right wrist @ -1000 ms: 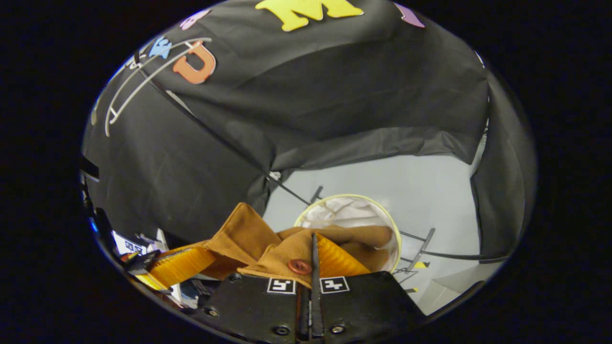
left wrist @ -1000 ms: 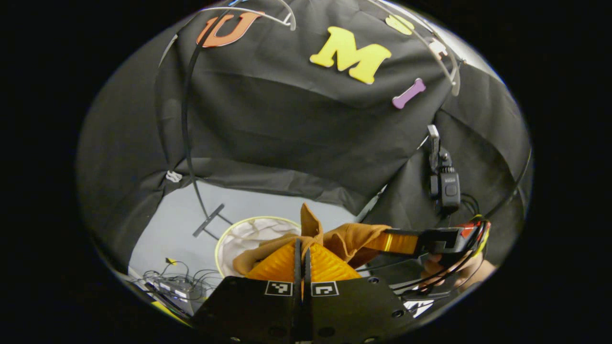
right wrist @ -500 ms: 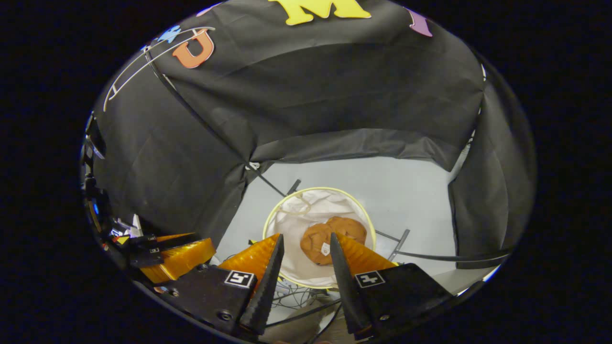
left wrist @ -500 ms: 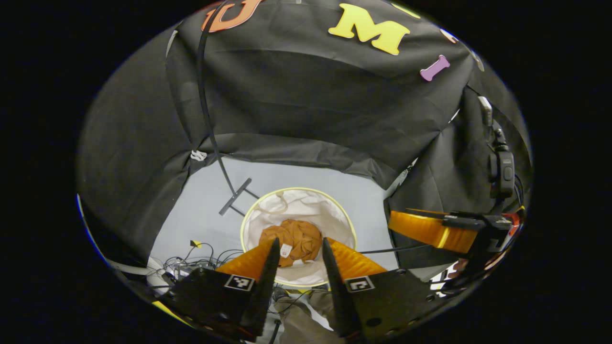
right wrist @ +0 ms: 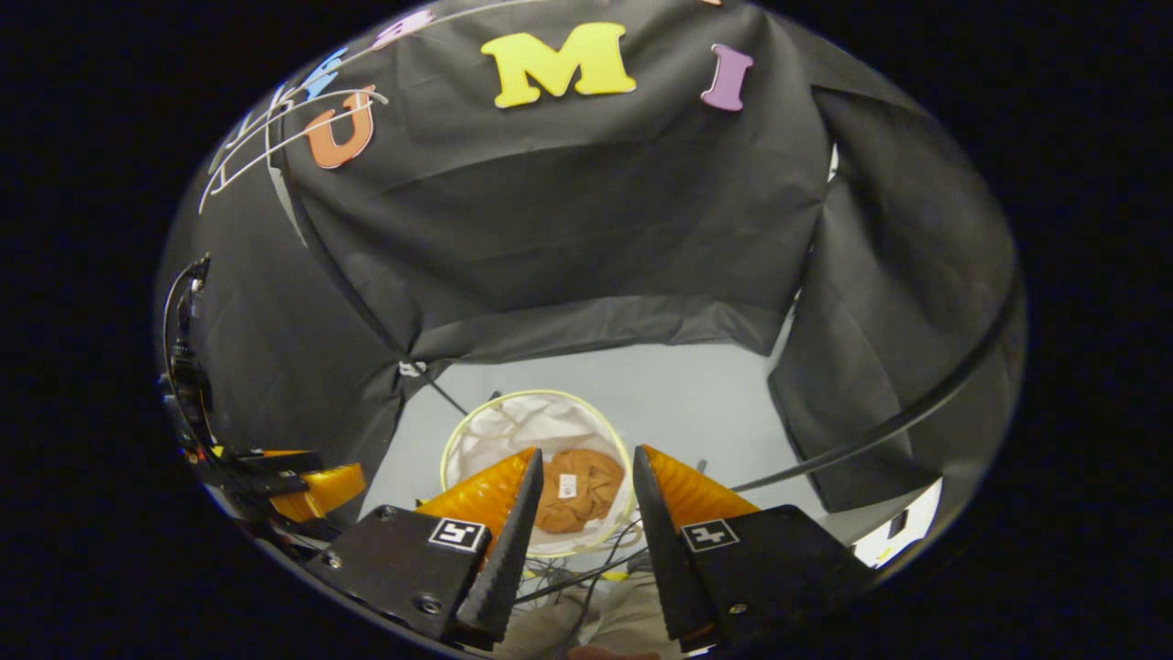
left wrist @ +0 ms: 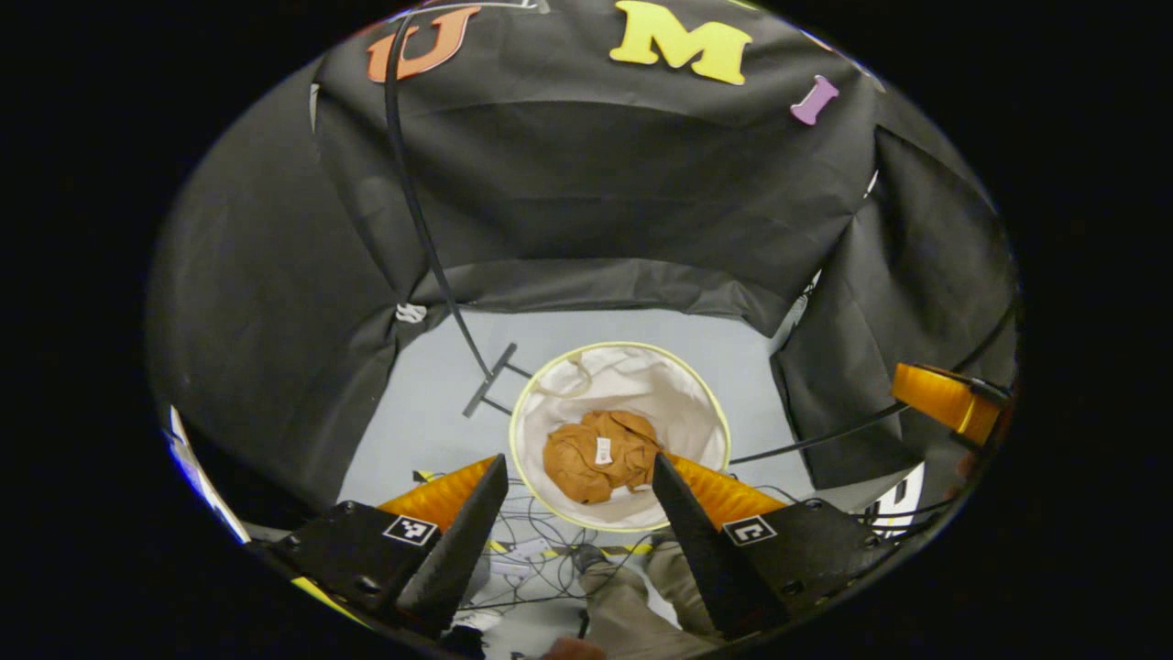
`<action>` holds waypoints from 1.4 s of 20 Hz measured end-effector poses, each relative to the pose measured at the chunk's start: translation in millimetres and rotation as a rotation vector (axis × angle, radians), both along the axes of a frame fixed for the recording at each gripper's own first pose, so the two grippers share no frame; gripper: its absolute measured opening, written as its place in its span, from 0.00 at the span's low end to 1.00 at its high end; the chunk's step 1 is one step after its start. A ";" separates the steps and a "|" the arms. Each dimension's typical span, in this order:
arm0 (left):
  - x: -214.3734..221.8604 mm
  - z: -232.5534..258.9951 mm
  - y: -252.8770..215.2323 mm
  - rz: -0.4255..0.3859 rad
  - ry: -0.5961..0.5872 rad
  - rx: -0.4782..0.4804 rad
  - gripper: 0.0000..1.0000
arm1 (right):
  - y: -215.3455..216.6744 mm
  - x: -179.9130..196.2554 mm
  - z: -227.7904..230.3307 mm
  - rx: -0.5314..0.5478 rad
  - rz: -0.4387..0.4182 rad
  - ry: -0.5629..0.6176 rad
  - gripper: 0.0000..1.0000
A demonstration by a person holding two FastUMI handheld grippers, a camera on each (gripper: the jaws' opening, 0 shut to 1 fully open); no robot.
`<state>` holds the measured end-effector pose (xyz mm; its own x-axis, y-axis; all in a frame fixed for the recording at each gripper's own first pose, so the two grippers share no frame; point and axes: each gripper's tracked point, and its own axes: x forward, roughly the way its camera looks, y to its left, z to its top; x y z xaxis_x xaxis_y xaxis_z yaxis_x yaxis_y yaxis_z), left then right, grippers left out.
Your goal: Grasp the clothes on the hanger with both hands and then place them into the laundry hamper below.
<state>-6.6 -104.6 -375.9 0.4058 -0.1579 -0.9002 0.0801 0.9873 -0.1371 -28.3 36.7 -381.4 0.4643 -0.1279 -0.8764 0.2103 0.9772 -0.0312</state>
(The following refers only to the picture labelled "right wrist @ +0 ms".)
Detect white mesh laundry hamper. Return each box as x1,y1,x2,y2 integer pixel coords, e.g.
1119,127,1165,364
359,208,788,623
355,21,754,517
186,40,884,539
440,390,642,560

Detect white panel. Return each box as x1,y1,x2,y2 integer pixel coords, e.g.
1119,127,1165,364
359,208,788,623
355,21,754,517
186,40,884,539
852,478,945,569

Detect black cable bundle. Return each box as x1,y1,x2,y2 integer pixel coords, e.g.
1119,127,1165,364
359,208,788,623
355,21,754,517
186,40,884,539
513,518,663,608

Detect black backdrop cloth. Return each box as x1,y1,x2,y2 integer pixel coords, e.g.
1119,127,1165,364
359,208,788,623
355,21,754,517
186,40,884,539
156,0,1027,523

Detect person's beige trousers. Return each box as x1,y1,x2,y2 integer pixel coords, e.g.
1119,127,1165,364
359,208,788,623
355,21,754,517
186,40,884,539
495,577,684,660

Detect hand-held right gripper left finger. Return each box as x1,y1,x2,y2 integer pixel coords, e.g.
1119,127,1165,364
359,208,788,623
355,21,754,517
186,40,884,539
305,447,545,648

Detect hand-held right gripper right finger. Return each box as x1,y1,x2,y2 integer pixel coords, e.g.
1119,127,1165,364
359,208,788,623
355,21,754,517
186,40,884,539
632,445,876,654

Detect white plastic hanger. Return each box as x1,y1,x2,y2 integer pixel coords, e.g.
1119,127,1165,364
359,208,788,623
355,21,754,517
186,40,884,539
198,85,391,217
209,81,312,175

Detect black clothes rack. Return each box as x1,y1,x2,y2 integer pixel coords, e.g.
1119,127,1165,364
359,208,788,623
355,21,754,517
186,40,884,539
270,128,1025,496

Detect brown shirt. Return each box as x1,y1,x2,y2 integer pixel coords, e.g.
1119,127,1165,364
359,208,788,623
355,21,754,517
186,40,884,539
534,447,627,534

